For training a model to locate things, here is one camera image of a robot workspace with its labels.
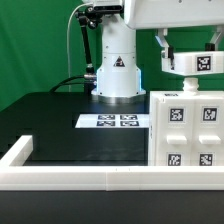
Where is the black cable bundle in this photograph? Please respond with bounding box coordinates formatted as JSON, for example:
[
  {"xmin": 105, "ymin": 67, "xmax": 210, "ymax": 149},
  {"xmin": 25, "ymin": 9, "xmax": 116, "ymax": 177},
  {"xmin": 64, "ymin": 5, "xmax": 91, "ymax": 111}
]
[{"xmin": 49, "ymin": 75, "xmax": 90, "ymax": 93}]

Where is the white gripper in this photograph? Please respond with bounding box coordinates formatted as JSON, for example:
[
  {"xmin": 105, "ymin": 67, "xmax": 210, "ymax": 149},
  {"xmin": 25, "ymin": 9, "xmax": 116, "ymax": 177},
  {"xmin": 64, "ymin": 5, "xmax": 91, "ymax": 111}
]
[{"xmin": 124, "ymin": 0, "xmax": 224, "ymax": 70}]

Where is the white rectangular block with tags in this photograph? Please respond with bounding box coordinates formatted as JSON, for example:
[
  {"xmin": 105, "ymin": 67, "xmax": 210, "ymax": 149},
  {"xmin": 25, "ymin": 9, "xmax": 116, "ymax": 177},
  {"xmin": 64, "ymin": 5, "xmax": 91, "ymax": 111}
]
[{"xmin": 161, "ymin": 51, "xmax": 224, "ymax": 76}]

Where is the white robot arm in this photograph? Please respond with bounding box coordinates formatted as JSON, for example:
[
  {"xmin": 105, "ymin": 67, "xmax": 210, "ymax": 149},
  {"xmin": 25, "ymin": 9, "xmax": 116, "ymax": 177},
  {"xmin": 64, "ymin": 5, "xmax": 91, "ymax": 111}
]
[{"xmin": 82, "ymin": 0, "xmax": 224, "ymax": 102}]

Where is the white thin cable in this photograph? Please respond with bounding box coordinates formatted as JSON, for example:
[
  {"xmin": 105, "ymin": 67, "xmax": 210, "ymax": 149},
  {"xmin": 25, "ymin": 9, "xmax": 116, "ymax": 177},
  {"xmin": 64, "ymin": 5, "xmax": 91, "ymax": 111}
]
[{"xmin": 66, "ymin": 3, "xmax": 88, "ymax": 93}]

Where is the white cabinet box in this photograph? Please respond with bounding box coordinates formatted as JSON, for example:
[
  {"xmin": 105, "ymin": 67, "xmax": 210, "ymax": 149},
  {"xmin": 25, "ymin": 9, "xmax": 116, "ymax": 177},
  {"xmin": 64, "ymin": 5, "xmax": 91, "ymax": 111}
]
[{"xmin": 148, "ymin": 78, "xmax": 224, "ymax": 167}]

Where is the white U-shaped boundary frame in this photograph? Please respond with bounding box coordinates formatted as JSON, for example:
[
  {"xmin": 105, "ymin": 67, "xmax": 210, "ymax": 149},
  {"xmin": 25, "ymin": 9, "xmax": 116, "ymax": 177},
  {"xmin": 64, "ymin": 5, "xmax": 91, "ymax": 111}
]
[{"xmin": 0, "ymin": 135, "xmax": 224, "ymax": 191}]

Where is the white flat tag base plate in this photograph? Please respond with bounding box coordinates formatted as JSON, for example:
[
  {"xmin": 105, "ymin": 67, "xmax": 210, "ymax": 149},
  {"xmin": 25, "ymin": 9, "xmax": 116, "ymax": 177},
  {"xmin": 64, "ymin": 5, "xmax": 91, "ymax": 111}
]
[{"xmin": 75, "ymin": 114, "xmax": 149, "ymax": 128}]

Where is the white cabinet door panel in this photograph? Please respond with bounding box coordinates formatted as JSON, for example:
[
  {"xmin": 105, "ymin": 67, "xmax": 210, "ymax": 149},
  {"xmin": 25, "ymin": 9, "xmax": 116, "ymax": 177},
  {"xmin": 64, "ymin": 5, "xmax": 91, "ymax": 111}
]
[
  {"xmin": 192, "ymin": 97, "xmax": 224, "ymax": 167},
  {"xmin": 162, "ymin": 99, "xmax": 193, "ymax": 166}
]

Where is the black articulated camera mount arm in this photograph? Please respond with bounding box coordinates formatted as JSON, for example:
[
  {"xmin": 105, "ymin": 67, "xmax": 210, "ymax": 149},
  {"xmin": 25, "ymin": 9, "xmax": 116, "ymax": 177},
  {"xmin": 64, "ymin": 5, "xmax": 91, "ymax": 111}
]
[{"xmin": 75, "ymin": 6, "xmax": 98, "ymax": 95}]

